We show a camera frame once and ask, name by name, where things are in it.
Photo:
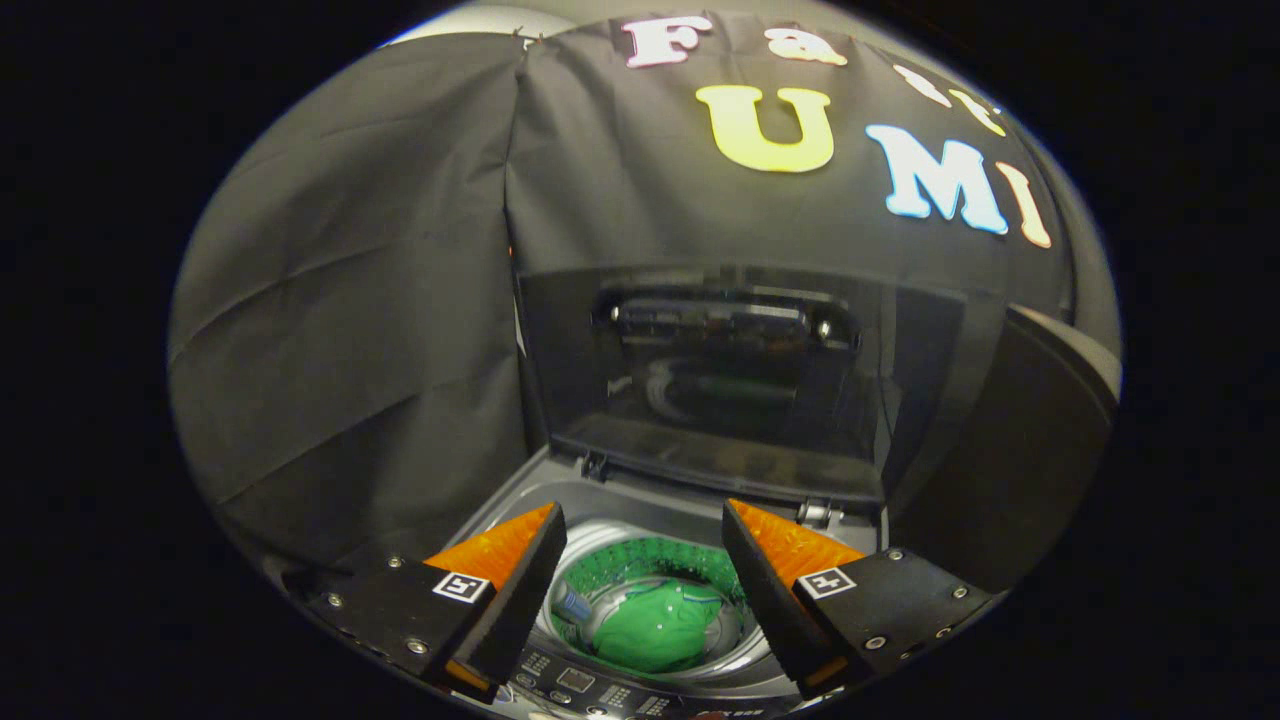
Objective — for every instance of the beige cabinet with dark top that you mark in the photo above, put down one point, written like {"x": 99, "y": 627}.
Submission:
{"x": 1000, "y": 450}

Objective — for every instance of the green polo shirt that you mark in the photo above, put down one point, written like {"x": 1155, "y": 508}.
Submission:
{"x": 655, "y": 630}

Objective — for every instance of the black backdrop cloth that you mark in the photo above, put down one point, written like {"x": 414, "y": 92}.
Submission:
{"x": 350, "y": 300}

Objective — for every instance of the grey washing machine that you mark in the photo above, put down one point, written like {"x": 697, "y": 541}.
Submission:
{"x": 620, "y": 500}

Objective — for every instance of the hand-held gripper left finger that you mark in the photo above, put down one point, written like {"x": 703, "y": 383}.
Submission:
{"x": 520, "y": 590}

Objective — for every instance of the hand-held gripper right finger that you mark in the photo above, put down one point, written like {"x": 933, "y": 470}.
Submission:
{"x": 768, "y": 600}

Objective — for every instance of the dark washing machine lid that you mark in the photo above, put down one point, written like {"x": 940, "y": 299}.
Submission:
{"x": 720, "y": 440}

